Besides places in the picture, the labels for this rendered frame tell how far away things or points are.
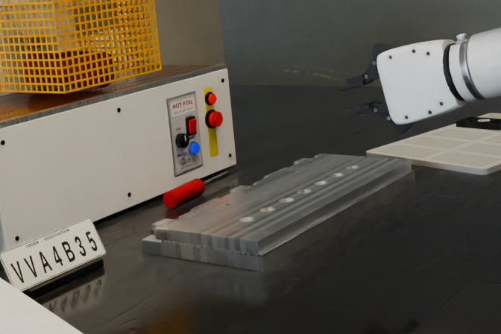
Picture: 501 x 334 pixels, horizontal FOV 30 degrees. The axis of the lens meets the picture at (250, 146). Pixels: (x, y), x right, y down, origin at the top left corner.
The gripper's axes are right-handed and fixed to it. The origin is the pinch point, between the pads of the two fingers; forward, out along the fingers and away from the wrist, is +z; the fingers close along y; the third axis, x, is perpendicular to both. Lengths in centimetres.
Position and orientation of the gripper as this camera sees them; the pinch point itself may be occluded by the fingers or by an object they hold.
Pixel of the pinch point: (359, 95)
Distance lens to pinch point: 131.6
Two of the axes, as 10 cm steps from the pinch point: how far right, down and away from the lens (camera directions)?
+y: 2.7, 9.6, 0.7
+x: 5.8, -2.2, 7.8
